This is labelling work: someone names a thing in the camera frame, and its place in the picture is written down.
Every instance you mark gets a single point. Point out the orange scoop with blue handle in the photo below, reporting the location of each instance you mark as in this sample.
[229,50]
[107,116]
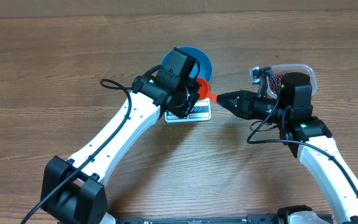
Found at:
[205,90]

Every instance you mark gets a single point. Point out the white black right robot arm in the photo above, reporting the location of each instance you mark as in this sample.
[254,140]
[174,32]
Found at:
[308,138]

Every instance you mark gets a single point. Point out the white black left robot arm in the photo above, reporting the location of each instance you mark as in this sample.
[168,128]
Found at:
[73,190]

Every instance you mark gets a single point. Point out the red adzuki beans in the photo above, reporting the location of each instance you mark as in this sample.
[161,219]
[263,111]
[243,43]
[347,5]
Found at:
[275,82]

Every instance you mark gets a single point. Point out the cardboard back panel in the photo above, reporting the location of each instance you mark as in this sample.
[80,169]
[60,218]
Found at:
[68,8]

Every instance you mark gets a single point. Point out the white digital kitchen scale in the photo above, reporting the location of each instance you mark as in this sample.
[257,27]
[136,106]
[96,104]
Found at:
[200,112]

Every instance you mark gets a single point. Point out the teal blue plastic bowl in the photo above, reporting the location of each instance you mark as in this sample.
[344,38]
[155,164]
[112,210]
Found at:
[206,70]

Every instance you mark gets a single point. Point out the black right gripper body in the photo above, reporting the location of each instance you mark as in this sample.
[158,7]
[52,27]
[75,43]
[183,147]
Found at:
[257,109]

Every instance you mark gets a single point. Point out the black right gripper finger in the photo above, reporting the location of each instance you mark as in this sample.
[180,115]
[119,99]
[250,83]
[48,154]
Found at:
[242,94]
[233,108]

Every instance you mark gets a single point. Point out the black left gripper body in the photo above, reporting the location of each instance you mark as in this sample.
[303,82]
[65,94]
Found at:
[189,94]

